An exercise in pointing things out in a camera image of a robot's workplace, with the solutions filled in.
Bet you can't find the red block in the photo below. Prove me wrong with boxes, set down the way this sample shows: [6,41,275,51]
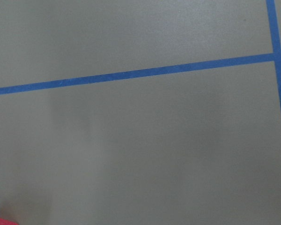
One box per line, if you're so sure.
[0,218,18,225]

